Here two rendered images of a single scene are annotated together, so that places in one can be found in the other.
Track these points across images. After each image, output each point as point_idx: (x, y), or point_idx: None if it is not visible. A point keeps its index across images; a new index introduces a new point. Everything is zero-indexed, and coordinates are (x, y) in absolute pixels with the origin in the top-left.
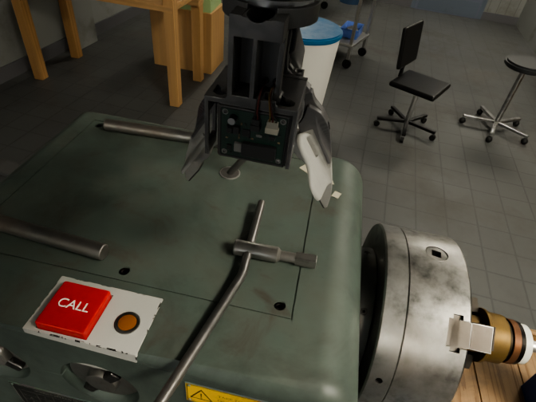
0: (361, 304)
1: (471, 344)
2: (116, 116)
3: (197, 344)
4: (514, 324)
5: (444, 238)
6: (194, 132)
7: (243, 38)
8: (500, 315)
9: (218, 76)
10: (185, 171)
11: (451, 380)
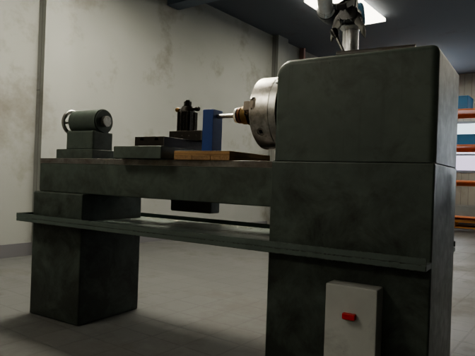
0: None
1: None
2: (414, 46)
3: None
4: (240, 107)
5: (263, 79)
6: (363, 23)
7: (355, 2)
8: (242, 107)
9: (358, 9)
10: (365, 34)
11: None
